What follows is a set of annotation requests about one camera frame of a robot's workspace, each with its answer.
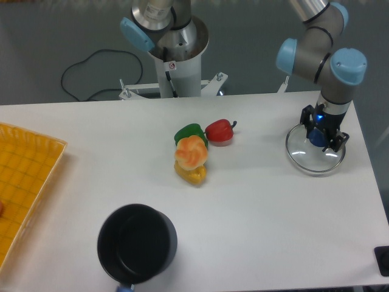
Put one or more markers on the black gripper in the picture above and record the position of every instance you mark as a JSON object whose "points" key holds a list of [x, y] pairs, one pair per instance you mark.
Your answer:
{"points": [[321, 125]]}

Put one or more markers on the glass lid blue knob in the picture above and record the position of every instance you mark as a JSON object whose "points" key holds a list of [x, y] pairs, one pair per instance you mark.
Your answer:
{"points": [[309, 158]]}

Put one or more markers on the black saucepan blue handle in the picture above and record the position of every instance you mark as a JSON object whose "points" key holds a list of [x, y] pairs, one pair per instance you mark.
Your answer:
{"points": [[135, 244]]}

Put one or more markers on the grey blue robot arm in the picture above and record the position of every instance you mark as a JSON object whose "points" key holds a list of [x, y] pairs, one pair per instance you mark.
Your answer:
{"points": [[338, 73]]}

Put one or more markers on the red bell pepper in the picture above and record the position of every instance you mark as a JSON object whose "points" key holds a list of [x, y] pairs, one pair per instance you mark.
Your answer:
{"points": [[220, 130]]}

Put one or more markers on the orange swirl bread roll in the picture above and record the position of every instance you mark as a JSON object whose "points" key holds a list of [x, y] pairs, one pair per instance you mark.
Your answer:
{"points": [[191, 152]]}

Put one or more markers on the yellow bell pepper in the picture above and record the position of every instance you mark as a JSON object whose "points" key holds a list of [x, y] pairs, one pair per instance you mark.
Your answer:
{"points": [[194, 177]]}

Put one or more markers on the green bell pepper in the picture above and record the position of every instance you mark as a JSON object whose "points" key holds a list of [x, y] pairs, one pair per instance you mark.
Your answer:
{"points": [[190, 130]]}

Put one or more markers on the black object table corner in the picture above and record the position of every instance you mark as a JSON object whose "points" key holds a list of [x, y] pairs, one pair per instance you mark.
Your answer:
{"points": [[382, 258]]}

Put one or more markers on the yellow woven basket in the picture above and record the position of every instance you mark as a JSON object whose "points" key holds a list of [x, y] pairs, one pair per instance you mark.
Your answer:
{"points": [[28, 160]]}

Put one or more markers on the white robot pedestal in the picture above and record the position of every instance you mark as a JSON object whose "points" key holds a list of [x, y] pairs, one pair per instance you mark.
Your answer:
{"points": [[178, 56]]}

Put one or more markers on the white base mounting frame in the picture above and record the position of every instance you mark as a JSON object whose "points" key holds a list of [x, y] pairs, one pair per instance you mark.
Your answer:
{"points": [[209, 88]]}

